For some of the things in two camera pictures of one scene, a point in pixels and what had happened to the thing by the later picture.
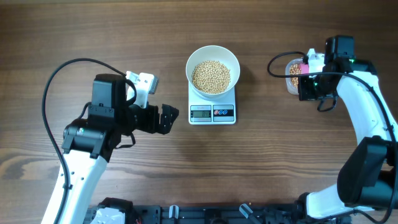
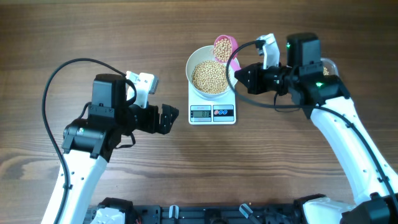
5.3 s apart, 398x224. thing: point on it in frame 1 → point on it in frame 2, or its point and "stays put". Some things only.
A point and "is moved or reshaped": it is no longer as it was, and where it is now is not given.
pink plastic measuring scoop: x=304 y=68 is moved or reshaped
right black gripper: x=306 y=93 → x=254 y=82
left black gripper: x=152 y=126 stays put
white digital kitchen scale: x=206 y=112 stays put
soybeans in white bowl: x=211 y=77 stays put
